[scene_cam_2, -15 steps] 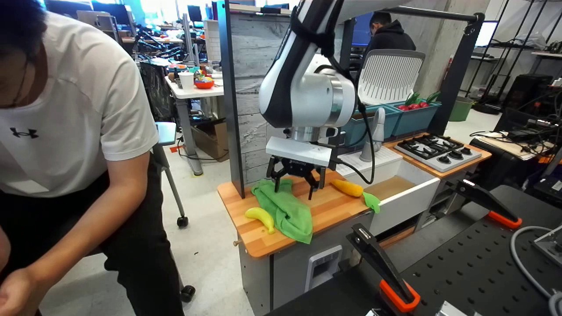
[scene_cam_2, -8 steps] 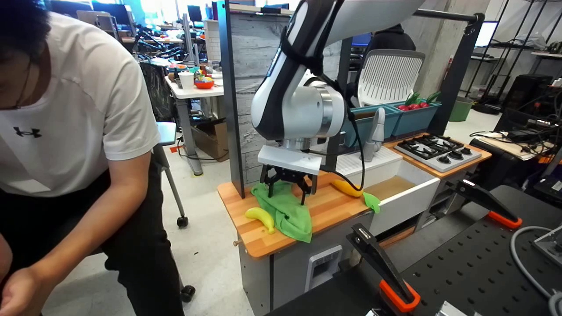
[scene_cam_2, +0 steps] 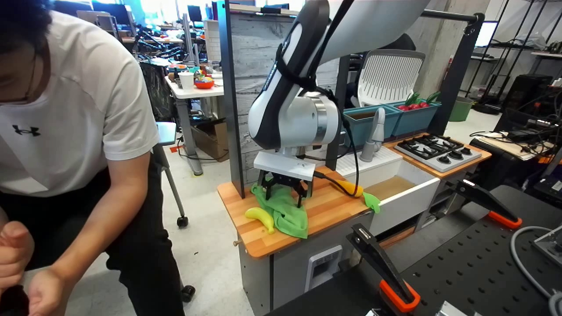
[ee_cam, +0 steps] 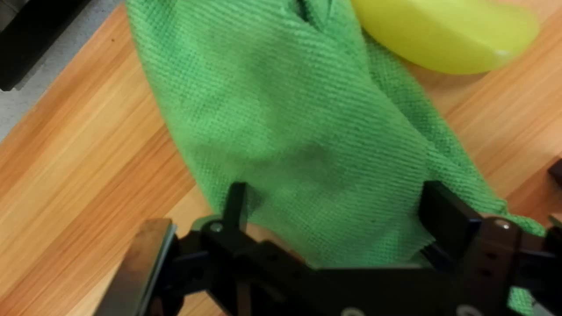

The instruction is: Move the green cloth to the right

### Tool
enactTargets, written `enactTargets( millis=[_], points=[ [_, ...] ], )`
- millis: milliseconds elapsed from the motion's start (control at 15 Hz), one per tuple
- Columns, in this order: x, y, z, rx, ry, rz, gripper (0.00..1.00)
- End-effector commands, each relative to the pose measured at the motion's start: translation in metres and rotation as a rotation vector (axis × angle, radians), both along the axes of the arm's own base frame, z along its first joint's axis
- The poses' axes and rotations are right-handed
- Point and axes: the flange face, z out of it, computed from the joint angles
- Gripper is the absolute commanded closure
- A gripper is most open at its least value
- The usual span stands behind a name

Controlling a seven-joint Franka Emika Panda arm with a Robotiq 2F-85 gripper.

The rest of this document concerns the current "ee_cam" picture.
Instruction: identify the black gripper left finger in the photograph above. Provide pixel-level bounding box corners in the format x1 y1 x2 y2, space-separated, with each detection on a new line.
196 181 261 266

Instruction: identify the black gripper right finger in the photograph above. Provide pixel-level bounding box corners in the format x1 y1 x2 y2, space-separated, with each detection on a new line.
417 180 526 274

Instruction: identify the green cloth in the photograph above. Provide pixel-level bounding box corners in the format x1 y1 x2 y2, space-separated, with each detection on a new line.
124 0 549 316

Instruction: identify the wooden butcher block counter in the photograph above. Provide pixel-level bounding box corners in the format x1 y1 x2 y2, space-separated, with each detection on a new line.
0 0 562 316

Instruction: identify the yellow toy banana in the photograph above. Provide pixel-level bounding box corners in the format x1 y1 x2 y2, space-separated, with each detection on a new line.
350 0 542 78

